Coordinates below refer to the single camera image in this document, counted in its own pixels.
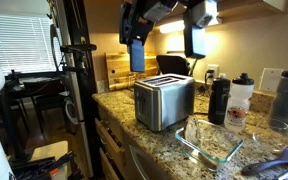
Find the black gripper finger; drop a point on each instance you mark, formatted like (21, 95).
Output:
(137, 56)
(194, 43)

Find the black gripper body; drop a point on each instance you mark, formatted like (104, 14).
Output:
(187, 2)

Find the stainless steel two-slot toaster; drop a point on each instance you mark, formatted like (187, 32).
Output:
(164, 103)

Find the brown crusted bread slice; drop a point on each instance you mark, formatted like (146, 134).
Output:
(192, 131)

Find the square glass bowl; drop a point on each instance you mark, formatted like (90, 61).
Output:
(217, 150)

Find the clear drinking glass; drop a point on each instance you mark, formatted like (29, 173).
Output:
(272, 136)

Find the wooden cutting board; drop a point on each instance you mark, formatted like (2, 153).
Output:
(120, 73)

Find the under-cabinet light strip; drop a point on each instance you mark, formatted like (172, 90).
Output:
(170, 27)

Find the wooden upper cabinet with light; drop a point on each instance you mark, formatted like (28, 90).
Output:
(244, 8)

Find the black sports bottle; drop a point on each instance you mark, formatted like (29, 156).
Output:
(218, 100)

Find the black stand pole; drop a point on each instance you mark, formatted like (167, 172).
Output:
(80, 83)

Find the white logo bottle black cap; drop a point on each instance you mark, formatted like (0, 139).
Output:
(237, 113)

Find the wooden counter drawers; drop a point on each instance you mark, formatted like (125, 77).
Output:
(112, 143)

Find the dark dining chair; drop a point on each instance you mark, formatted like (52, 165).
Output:
(50, 103)

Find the dark dining table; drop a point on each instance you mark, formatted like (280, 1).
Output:
(34, 83)

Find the grey translucent sports bottle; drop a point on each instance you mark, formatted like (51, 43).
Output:
(285, 100)

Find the white window blinds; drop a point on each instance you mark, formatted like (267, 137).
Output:
(20, 43)

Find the white box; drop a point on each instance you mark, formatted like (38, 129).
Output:
(49, 151)

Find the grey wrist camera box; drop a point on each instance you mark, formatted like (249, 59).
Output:
(157, 10)

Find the white wall power outlet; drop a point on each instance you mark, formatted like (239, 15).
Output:
(213, 80)

